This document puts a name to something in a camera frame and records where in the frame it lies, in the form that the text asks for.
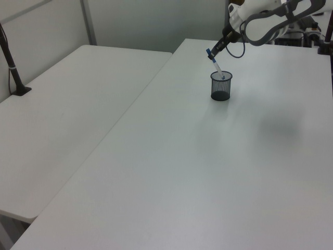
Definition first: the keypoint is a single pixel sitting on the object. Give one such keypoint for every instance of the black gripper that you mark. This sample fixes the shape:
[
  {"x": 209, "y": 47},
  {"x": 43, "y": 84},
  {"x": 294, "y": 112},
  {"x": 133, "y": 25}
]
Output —
[{"x": 231, "y": 37}]

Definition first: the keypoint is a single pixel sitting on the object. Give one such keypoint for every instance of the blue and white marker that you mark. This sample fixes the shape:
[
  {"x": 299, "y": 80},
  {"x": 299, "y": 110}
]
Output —
[{"x": 217, "y": 67}]

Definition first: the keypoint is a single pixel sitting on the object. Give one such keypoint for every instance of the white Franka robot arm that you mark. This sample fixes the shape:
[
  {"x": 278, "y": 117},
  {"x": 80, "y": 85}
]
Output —
[{"x": 260, "y": 28}]

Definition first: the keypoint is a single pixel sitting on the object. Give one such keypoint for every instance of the black mesh pen cup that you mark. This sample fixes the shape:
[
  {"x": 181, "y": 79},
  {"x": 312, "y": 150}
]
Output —
[{"x": 221, "y": 89}]

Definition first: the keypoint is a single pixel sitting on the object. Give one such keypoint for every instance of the dark background equipment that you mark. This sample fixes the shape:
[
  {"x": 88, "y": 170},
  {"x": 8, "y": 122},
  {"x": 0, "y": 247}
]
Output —
[{"x": 299, "y": 36}]

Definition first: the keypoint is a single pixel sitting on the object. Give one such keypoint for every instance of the white side table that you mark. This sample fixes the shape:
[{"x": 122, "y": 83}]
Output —
[{"x": 65, "y": 109}]

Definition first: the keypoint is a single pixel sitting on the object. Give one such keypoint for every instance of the black clamped camera stand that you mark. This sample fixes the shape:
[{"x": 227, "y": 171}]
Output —
[{"x": 326, "y": 36}]

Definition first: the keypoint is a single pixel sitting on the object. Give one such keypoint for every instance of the white partition post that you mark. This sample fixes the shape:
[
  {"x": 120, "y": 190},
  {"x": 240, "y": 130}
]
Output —
[{"x": 88, "y": 20}]

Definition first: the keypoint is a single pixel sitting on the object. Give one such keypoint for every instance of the black pole camera stand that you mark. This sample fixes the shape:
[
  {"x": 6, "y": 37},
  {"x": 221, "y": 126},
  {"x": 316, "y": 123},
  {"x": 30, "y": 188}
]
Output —
[{"x": 11, "y": 67}]

